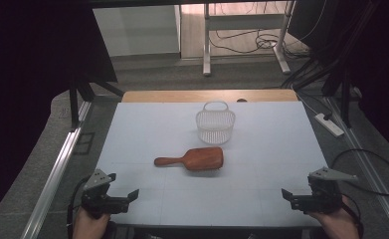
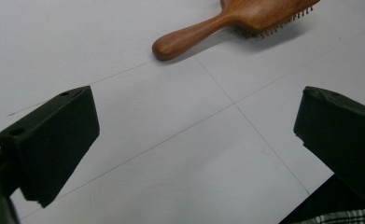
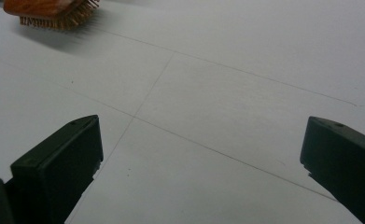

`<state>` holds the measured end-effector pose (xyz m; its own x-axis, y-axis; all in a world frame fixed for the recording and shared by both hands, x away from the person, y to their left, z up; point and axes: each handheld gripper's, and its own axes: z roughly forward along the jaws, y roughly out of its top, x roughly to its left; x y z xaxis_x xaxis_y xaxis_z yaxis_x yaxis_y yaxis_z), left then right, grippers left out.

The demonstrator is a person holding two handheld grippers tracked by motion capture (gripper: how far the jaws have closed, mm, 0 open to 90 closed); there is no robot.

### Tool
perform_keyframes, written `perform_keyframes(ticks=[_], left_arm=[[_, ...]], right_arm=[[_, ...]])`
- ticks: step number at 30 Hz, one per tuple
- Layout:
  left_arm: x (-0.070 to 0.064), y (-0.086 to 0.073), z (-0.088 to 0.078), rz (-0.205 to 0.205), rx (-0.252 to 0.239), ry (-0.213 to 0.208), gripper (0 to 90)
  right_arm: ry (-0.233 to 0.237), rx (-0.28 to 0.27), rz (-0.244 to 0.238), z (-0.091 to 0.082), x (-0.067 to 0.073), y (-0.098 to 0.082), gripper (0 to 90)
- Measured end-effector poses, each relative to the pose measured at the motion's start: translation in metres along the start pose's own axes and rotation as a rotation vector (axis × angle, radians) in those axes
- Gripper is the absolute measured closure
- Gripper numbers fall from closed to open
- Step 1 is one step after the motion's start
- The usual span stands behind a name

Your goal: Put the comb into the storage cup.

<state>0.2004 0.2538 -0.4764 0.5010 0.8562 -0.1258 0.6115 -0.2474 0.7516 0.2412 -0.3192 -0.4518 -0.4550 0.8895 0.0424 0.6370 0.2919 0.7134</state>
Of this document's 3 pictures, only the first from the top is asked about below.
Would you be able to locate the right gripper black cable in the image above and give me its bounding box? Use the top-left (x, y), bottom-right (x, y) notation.
top-left (340, 194), bottom-right (364, 239)

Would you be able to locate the black metal stand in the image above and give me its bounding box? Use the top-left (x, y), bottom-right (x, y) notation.
top-left (281, 0), bottom-right (382, 129)
top-left (67, 74), bottom-right (125, 131)

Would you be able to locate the tangle of floor cables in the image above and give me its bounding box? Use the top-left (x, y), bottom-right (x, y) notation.
top-left (210, 29), bottom-right (302, 56)

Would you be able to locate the person's left hand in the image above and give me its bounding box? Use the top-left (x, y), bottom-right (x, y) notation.
top-left (72, 207), bottom-right (111, 239)

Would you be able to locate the white power strip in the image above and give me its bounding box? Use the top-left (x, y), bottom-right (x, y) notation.
top-left (314, 113), bottom-right (345, 138)

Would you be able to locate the wooden table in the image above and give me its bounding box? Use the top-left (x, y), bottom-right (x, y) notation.
top-left (121, 89), bottom-right (298, 104)

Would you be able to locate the white plastic basket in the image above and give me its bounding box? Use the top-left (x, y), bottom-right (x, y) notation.
top-left (195, 101), bottom-right (237, 145)

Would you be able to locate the pale blue table mat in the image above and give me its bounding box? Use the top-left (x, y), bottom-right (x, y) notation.
top-left (96, 101), bottom-right (329, 228)

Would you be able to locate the dark curtain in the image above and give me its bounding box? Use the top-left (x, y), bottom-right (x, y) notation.
top-left (0, 0), bottom-right (118, 230)
top-left (287, 0), bottom-right (389, 160)

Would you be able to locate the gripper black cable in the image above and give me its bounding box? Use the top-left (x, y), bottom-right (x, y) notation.
top-left (66, 174), bottom-right (93, 239)
top-left (340, 194), bottom-right (364, 239)

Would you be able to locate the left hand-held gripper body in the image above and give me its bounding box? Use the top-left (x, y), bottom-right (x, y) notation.
top-left (82, 168), bottom-right (130, 219)

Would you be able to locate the white desk frame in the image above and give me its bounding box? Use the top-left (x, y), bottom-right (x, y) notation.
top-left (201, 0), bottom-right (296, 77)

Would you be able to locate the wooden hairbrush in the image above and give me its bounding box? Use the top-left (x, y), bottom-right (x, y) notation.
top-left (153, 146), bottom-right (225, 172)

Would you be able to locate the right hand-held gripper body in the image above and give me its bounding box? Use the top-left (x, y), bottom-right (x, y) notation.
top-left (291, 166), bottom-right (359, 214)

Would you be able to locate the person's right hand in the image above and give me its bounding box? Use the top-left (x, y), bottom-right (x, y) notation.
top-left (306, 196), bottom-right (361, 239)

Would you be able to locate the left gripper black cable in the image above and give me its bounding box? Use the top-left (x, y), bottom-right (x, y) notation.
top-left (66, 174), bottom-right (93, 239)

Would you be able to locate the aluminium rail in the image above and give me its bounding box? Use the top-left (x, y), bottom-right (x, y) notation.
top-left (324, 96), bottom-right (389, 237)
top-left (20, 101), bottom-right (93, 239)

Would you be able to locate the white partition panel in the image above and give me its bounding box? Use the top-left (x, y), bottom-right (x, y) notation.
top-left (92, 4), bottom-right (182, 58)

